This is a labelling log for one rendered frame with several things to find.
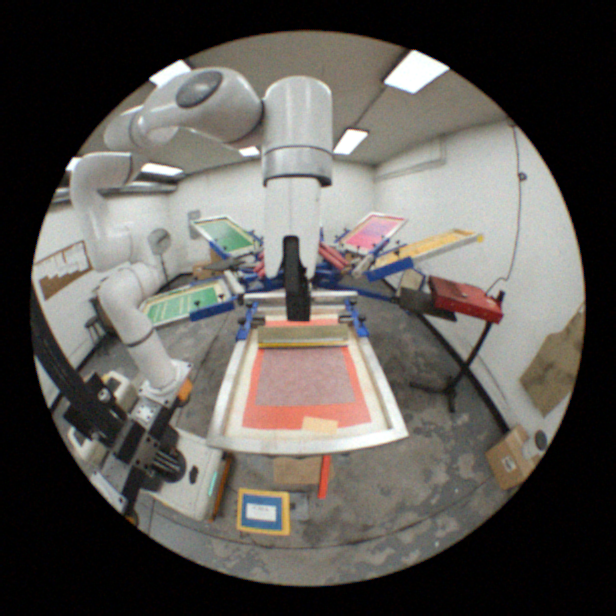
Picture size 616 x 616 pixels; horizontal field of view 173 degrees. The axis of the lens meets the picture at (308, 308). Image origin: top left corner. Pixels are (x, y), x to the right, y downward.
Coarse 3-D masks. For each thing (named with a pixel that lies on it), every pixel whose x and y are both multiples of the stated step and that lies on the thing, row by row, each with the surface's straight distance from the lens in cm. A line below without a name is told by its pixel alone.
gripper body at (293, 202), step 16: (288, 176) 18; (304, 176) 18; (320, 176) 19; (272, 192) 17; (288, 192) 17; (304, 192) 17; (320, 192) 20; (272, 208) 17; (288, 208) 16; (304, 208) 16; (320, 208) 21; (272, 224) 17; (288, 224) 16; (304, 224) 16; (272, 240) 17; (304, 240) 16; (272, 256) 17; (304, 256) 16; (272, 272) 17
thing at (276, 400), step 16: (272, 352) 81; (288, 352) 80; (256, 368) 75; (272, 368) 74; (288, 368) 73; (256, 384) 70; (272, 384) 69; (288, 384) 68; (256, 400) 66; (272, 400) 65; (288, 400) 64; (304, 400) 64; (256, 416) 63; (272, 416) 62; (288, 416) 61; (304, 416) 61
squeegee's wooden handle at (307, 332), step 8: (264, 328) 82; (272, 328) 82; (280, 328) 81; (288, 328) 81; (296, 328) 81; (304, 328) 81; (312, 328) 81; (320, 328) 81; (328, 328) 82; (336, 328) 82; (344, 328) 83; (264, 336) 82; (272, 336) 81; (280, 336) 81; (288, 336) 80; (296, 336) 80; (304, 336) 80; (312, 336) 80; (320, 336) 81; (328, 336) 81; (336, 336) 82; (344, 336) 83
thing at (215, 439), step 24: (264, 312) 105; (312, 312) 104; (336, 312) 106; (240, 360) 77; (384, 384) 68; (216, 408) 64; (384, 408) 65; (216, 432) 60; (384, 432) 58; (288, 456) 56; (312, 456) 56
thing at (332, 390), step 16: (320, 320) 99; (336, 320) 100; (304, 352) 80; (320, 352) 80; (336, 352) 80; (304, 368) 73; (320, 368) 73; (336, 368) 74; (352, 368) 75; (304, 384) 68; (320, 384) 68; (336, 384) 69; (352, 384) 70; (320, 400) 64; (336, 400) 65; (352, 400) 66; (320, 416) 61; (336, 416) 62; (352, 416) 62; (368, 416) 64
